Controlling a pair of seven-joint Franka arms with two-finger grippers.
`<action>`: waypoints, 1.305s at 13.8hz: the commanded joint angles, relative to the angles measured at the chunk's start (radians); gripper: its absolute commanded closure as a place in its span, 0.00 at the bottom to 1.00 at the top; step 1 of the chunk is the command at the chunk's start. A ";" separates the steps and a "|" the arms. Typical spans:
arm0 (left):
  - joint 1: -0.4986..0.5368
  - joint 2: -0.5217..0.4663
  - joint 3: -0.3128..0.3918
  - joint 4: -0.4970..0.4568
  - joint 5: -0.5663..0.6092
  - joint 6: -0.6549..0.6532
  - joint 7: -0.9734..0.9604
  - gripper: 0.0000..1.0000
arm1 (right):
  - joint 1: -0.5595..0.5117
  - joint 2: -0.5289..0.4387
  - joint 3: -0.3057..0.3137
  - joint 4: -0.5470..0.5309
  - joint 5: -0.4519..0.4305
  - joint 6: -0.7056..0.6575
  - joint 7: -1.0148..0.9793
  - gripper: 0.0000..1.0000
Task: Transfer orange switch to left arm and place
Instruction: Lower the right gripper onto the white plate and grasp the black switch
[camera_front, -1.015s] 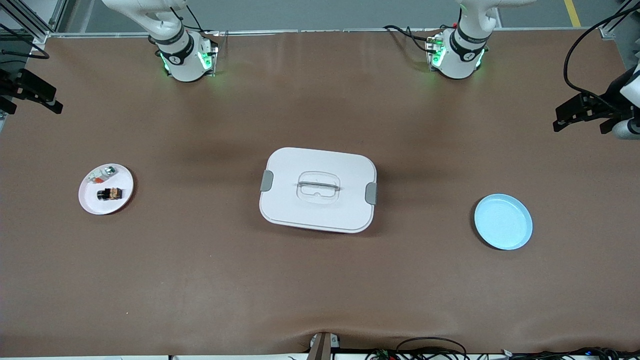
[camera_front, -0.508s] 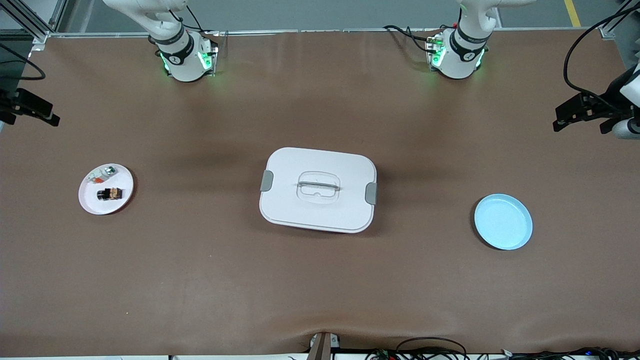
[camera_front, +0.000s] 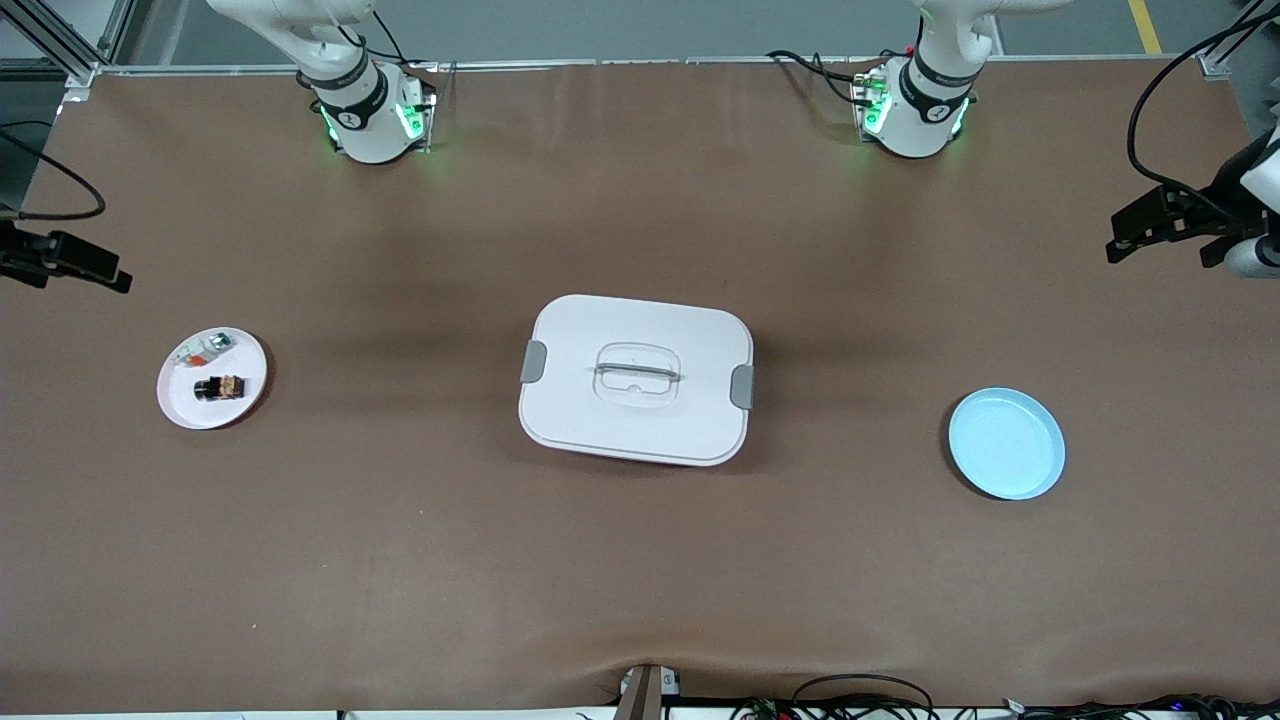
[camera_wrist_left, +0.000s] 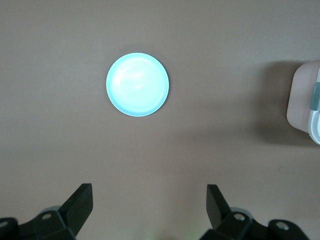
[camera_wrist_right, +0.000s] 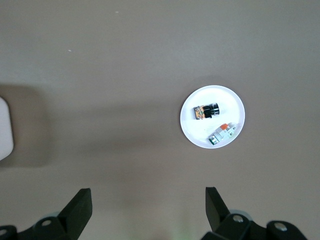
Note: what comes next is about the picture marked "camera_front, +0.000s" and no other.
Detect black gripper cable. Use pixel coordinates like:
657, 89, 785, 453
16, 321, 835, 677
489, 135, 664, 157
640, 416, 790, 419
1126, 5, 1280, 216
0, 122, 107, 222

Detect aluminium frame profile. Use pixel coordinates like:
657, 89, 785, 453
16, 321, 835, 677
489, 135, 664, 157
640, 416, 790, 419
1198, 0, 1280, 83
0, 0, 136, 89

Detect white lidded storage box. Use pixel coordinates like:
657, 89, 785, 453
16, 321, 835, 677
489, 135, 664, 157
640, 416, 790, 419
517, 293, 756, 469

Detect white and green push-button switch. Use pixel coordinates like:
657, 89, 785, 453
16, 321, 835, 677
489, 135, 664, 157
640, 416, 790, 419
172, 333, 234, 368

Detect tangled cable bundle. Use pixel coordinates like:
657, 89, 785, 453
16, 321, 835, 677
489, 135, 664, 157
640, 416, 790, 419
730, 692, 1280, 720

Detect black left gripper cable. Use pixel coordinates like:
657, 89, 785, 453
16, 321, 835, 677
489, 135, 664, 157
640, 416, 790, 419
1126, 5, 1280, 216

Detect aluminium camera post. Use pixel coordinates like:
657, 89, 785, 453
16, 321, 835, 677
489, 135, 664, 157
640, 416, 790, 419
613, 662, 683, 720

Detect black cable at arm base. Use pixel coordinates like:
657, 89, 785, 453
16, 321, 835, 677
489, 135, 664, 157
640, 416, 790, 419
340, 10, 441, 73
765, 48, 883, 106

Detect white round plate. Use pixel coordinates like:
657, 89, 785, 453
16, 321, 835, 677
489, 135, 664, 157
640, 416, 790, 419
156, 326, 269, 431

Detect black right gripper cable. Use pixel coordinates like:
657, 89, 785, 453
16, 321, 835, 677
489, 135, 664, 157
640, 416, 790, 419
0, 122, 107, 222

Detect light blue round plate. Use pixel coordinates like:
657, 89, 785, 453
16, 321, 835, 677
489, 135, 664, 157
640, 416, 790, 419
947, 387, 1067, 501

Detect black cable loop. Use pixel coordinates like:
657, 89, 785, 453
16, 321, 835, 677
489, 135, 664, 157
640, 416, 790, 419
790, 674, 937, 720

